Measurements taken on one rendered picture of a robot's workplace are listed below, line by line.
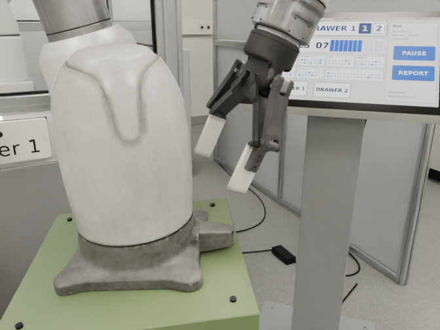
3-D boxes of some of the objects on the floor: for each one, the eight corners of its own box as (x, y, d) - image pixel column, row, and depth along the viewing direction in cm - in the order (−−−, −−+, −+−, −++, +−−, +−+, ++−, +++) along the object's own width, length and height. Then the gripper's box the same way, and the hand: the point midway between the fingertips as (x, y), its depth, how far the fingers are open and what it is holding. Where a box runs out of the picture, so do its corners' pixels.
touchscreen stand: (380, 446, 116) (448, 99, 82) (233, 404, 129) (238, 89, 95) (373, 329, 161) (415, 72, 126) (264, 306, 174) (275, 67, 139)
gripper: (220, 18, 64) (171, 137, 69) (310, 36, 44) (230, 205, 48) (256, 37, 68) (207, 149, 73) (354, 61, 47) (277, 215, 52)
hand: (220, 165), depth 60 cm, fingers open, 13 cm apart
